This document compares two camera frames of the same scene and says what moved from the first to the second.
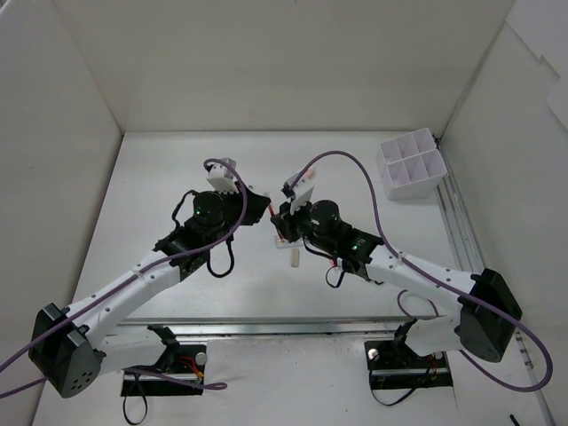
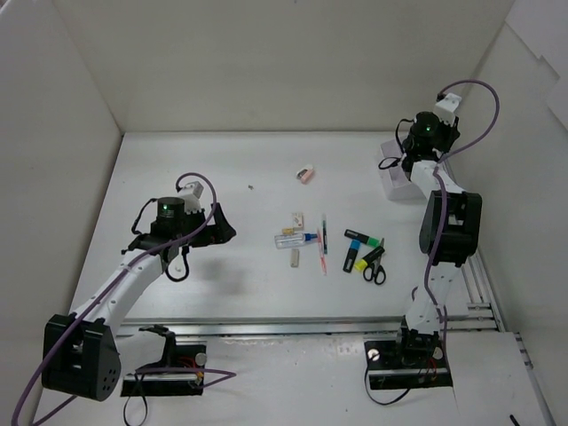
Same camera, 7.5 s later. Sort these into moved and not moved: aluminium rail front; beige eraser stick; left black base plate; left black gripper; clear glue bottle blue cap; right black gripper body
Moved: left black gripper; right black gripper body
Not moved: aluminium rail front; clear glue bottle blue cap; beige eraser stick; left black base plate
